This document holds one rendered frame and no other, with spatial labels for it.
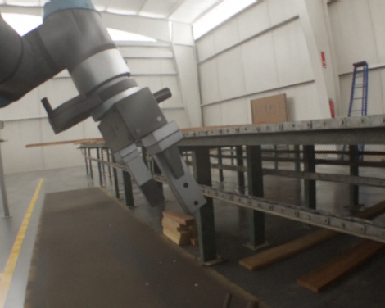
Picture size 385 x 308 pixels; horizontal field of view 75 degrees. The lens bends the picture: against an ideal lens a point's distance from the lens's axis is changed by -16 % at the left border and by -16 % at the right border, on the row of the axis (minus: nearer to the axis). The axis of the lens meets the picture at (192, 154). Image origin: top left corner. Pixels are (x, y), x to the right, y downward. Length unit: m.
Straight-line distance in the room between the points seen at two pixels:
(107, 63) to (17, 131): 12.10
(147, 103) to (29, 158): 12.05
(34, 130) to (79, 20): 12.01
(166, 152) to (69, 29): 0.20
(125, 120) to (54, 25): 0.17
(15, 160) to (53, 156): 1.60
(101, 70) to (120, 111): 0.07
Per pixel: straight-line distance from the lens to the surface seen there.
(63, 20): 0.40
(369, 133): 0.77
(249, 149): 1.99
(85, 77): 0.38
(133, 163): 0.45
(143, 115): 0.33
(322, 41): 8.09
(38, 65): 0.40
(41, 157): 12.36
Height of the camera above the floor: 0.83
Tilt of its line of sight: 4 degrees down
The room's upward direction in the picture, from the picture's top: 5 degrees counter-clockwise
